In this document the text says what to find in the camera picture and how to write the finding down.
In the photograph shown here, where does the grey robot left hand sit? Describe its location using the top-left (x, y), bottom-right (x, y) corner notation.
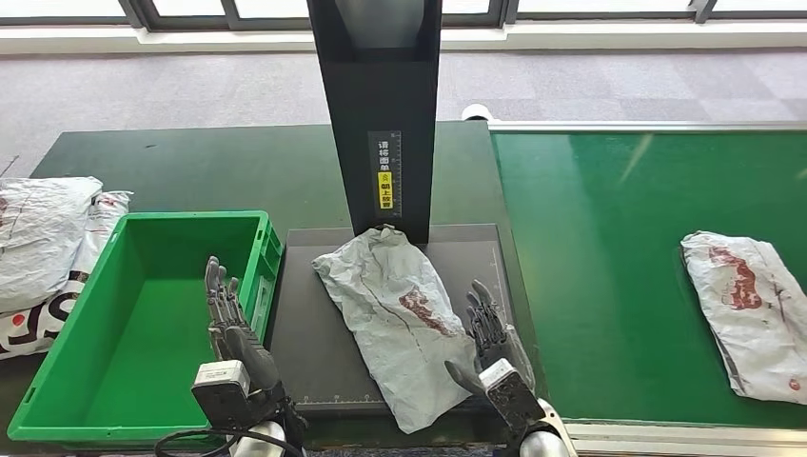
top-left (203, 255), bottom-right (282, 393)

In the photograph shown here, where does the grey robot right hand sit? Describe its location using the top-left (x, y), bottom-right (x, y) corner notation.
top-left (443, 279), bottom-right (537, 397)

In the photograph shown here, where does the grey parcel with faint red print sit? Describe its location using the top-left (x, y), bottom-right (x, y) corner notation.
top-left (311, 225), bottom-right (481, 435)

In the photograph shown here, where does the grey parcel with bold red print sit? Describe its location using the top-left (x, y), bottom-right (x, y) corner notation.
top-left (679, 230), bottom-right (807, 407)

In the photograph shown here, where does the black inbound scanner machine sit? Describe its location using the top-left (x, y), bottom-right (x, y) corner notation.
top-left (265, 0), bottom-right (534, 418)

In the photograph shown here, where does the green conveyor belt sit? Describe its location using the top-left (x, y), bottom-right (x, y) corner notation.
top-left (490, 130), bottom-right (807, 430)

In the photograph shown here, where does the white parcel with black letters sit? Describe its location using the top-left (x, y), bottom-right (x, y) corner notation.
top-left (0, 189), bottom-right (132, 361)

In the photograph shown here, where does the white conveyor roller end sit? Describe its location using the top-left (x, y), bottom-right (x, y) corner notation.
top-left (461, 102), bottom-right (500, 122)

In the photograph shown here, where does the large grey crumpled parcel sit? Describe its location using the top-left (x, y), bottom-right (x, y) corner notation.
top-left (0, 176), bottom-right (104, 313)

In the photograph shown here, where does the green plastic crate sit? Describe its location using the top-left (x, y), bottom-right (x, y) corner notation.
top-left (7, 210), bottom-right (285, 444)

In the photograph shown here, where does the yellow black ruler label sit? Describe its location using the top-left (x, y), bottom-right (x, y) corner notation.
top-left (367, 130), bottom-right (403, 219)

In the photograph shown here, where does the white window sill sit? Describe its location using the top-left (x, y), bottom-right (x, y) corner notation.
top-left (0, 22), bottom-right (807, 56)

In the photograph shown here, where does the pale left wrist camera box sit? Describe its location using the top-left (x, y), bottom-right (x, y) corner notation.
top-left (190, 359), bottom-right (253, 430)

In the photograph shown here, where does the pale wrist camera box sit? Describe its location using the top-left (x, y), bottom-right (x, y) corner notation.
top-left (478, 358), bottom-right (546, 436)
top-left (190, 359), bottom-right (253, 430)

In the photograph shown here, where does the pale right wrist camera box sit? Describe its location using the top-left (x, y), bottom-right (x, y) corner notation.
top-left (478, 358), bottom-right (546, 436)

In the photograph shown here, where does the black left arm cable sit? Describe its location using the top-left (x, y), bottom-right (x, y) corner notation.
top-left (154, 427), bottom-right (305, 457)

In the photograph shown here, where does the silver conveyor side rail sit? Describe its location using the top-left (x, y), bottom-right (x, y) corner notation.
top-left (563, 421), bottom-right (807, 457)
top-left (488, 120), bottom-right (807, 134)

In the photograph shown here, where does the dark window frame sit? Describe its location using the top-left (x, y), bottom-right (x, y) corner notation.
top-left (0, 0), bottom-right (807, 30)

